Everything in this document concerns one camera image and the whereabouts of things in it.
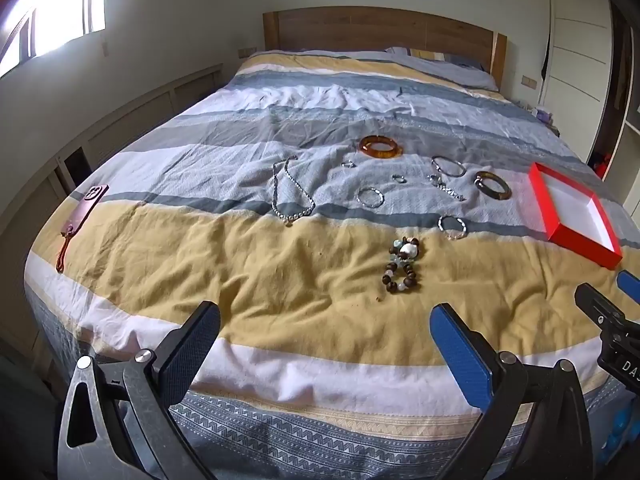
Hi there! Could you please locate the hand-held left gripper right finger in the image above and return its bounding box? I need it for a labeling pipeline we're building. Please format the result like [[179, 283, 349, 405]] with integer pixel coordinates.
[[430, 303, 596, 480]]

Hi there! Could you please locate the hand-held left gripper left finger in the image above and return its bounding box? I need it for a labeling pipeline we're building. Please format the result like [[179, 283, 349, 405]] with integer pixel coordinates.
[[57, 301, 222, 480]]

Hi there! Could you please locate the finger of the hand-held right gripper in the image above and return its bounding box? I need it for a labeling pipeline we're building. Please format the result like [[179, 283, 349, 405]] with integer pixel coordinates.
[[574, 283, 627, 332], [616, 270, 640, 306]]

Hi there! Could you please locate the red jewelry box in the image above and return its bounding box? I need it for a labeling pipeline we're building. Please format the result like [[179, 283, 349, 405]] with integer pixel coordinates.
[[528, 162, 624, 270]]

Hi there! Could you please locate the wooden bead bracelet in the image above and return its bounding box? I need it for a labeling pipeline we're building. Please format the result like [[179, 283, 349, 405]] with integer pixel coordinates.
[[380, 237, 424, 295]]

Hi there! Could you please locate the silver beaded bracelet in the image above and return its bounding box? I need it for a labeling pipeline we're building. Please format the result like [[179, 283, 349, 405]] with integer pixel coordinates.
[[437, 214, 468, 240]]

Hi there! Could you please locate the brown wooden bangle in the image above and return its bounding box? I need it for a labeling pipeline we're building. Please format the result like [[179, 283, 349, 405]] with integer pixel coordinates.
[[473, 170, 512, 200]]

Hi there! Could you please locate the silver chain bracelet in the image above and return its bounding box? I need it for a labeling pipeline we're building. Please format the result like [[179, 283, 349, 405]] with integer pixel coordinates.
[[427, 173, 466, 202]]

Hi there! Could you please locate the silver bead necklace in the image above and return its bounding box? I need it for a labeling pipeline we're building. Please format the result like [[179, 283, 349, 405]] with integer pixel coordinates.
[[271, 156, 317, 226]]

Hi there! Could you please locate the wide silver bangle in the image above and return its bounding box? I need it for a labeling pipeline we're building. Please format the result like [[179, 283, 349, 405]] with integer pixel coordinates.
[[357, 187, 386, 209]]

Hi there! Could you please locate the thin silver bangle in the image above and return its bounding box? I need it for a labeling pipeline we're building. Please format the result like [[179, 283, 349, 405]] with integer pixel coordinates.
[[430, 154, 467, 178]]

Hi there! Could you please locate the amber bangle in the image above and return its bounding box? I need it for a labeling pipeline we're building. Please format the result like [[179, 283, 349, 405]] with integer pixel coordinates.
[[358, 134, 404, 160]]

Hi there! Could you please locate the person's blue patterned clothing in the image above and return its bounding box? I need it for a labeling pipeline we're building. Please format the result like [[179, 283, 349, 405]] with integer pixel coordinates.
[[602, 397, 640, 463]]

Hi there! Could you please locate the phone in red case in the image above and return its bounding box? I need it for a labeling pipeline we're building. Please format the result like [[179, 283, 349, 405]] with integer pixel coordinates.
[[61, 184, 109, 239]]

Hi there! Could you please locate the nightstand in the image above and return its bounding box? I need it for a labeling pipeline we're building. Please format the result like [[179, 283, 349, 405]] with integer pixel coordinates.
[[520, 100, 565, 137]]

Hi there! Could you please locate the white wardrobe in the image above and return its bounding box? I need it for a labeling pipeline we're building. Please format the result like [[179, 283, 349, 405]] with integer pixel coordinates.
[[537, 0, 640, 183]]

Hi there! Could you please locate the grey and yellow pillow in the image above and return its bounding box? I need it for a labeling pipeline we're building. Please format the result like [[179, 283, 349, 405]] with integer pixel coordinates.
[[385, 46, 501, 92]]

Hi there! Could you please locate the wooden bed headboard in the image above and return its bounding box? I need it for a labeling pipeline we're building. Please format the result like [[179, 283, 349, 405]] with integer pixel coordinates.
[[263, 6, 508, 91]]

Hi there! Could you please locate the window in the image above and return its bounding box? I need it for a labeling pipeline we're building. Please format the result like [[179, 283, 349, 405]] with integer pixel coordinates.
[[0, 0, 119, 79]]

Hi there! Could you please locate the red phone lanyard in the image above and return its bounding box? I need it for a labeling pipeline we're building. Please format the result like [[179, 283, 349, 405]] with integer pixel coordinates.
[[55, 231, 72, 274]]

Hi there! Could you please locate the low white wall cabinet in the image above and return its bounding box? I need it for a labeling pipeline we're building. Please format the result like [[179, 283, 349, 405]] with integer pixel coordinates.
[[0, 62, 224, 243]]

